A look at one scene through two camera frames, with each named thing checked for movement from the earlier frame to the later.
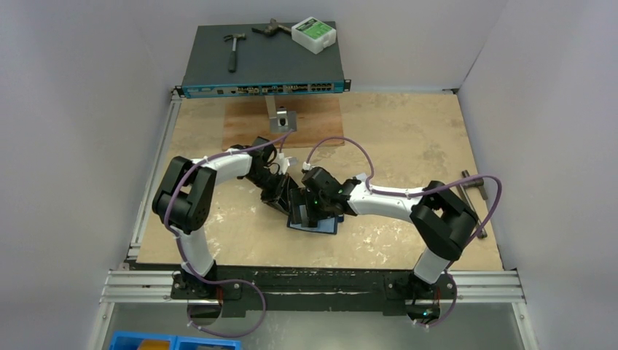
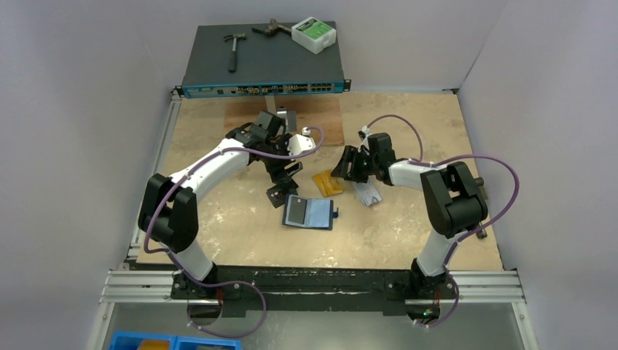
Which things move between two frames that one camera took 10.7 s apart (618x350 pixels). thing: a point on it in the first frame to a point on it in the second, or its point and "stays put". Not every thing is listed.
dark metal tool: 272,28 stays put
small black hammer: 232,64 stays put
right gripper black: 309,206 to 356,162
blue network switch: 266,65 stays put
